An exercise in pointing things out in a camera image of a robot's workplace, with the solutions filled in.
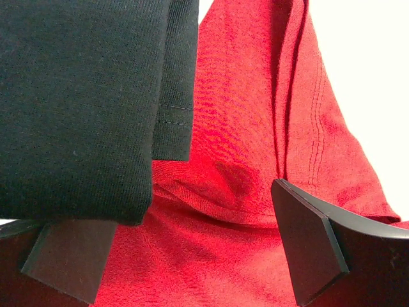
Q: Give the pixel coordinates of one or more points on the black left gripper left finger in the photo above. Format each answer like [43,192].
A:
[55,263]

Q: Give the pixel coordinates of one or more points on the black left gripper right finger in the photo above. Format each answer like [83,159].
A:
[336,257]

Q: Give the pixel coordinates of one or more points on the red garment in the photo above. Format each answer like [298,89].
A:
[263,109]

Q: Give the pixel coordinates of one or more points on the black garment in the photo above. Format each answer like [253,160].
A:
[92,92]

